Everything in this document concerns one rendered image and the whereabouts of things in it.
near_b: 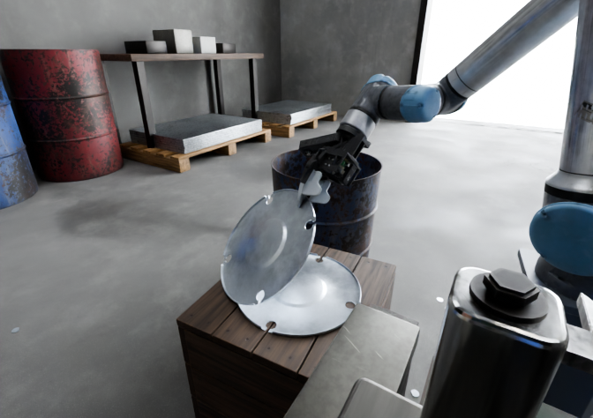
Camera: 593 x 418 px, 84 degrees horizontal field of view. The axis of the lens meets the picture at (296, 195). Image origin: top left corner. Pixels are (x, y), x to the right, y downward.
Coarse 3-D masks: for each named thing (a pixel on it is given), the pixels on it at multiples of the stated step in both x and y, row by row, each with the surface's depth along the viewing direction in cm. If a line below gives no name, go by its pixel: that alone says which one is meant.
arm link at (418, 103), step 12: (432, 84) 73; (384, 96) 71; (396, 96) 69; (408, 96) 67; (420, 96) 65; (432, 96) 66; (384, 108) 72; (396, 108) 69; (408, 108) 67; (420, 108) 65; (432, 108) 67; (408, 120) 69; (420, 120) 67
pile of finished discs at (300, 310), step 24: (312, 264) 86; (336, 264) 86; (288, 288) 76; (312, 288) 76; (336, 288) 77; (360, 288) 76; (264, 312) 70; (288, 312) 70; (312, 312) 70; (336, 312) 70; (288, 336) 64
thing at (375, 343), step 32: (352, 320) 29; (384, 320) 29; (416, 320) 32; (352, 352) 26; (384, 352) 26; (320, 384) 24; (352, 384) 24; (384, 384) 24; (288, 416) 22; (320, 416) 22
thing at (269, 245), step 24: (288, 192) 81; (264, 216) 82; (288, 216) 76; (312, 216) 71; (240, 240) 84; (264, 240) 76; (288, 240) 72; (312, 240) 67; (240, 264) 78; (264, 264) 72; (288, 264) 68; (240, 288) 74; (264, 288) 69
